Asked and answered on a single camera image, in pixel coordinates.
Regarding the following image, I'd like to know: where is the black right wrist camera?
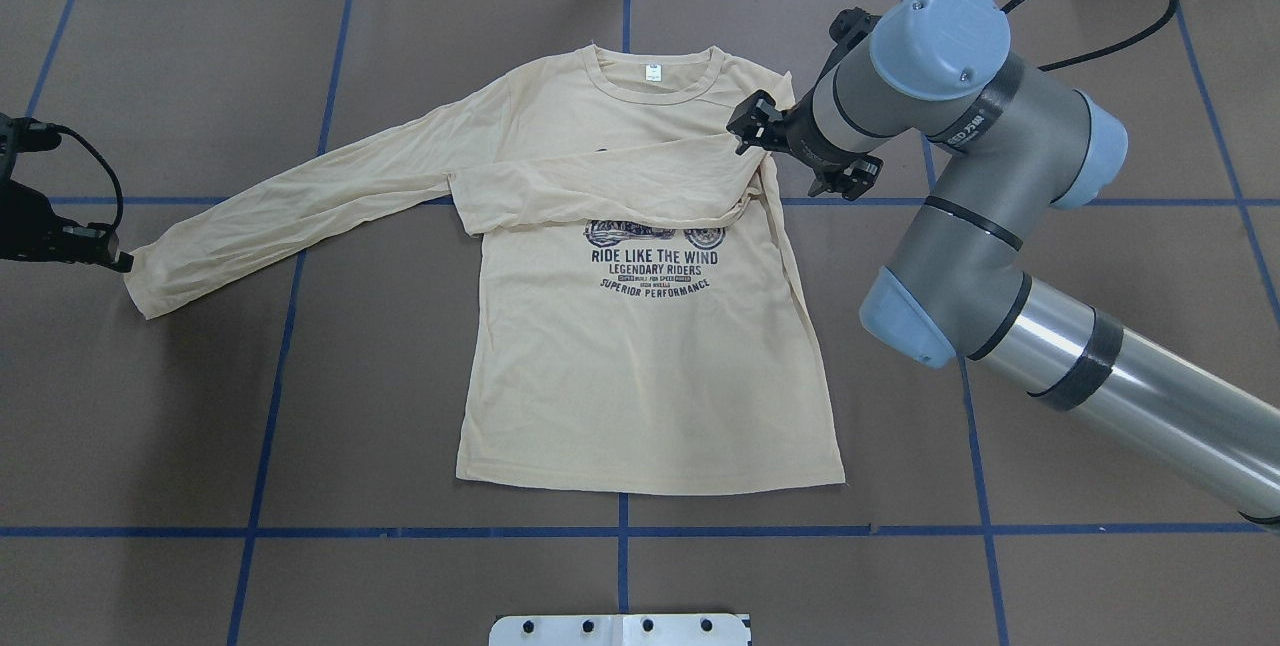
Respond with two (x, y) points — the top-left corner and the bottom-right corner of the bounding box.
(819, 8), (881, 77)

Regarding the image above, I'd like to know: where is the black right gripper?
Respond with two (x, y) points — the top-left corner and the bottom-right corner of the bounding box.
(726, 93), (884, 201)

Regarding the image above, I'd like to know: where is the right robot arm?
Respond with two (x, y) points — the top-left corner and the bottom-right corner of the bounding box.
(727, 0), (1279, 532)

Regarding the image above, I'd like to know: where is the beige long-sleeve printed shirt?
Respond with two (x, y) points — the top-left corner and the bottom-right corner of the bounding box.
(124, 45), (846, 496)

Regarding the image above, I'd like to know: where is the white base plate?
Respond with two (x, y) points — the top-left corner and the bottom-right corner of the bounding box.
(488, 613), (753, 645)

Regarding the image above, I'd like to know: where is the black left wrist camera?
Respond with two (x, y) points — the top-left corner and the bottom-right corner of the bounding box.
(1, 113), (61, 159)

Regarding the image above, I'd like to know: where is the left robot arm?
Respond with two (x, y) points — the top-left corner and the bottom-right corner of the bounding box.
(1, 114), (134, 274)

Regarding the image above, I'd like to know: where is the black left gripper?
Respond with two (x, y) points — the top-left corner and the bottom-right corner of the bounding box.
(1, 180), (134, 274)

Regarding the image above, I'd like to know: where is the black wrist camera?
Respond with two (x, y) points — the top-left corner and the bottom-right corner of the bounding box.
(1, 113), (61, 159)
(819, 8), (881, 77)

